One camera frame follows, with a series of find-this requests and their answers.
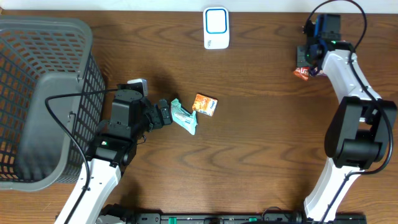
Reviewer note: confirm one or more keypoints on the teal flushable wipes packet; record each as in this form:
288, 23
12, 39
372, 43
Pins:
183, 118

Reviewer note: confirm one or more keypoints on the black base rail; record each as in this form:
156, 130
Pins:
118, 214

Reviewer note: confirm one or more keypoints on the orange Kleenex tissue pack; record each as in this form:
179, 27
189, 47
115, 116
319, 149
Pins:
204, 104

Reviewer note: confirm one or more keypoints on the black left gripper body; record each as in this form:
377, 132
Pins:
157, 115

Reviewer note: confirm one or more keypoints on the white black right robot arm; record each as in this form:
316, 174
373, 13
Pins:
360, 132

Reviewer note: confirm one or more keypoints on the grey plastic lattice basket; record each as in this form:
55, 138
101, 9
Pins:
51, 100

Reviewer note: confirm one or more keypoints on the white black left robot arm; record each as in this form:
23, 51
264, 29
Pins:
110, 151

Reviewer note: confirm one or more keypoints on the orange snack bar wrapper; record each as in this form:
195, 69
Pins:
305, 73

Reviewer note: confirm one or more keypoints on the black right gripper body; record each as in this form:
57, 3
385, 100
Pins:
303, 58

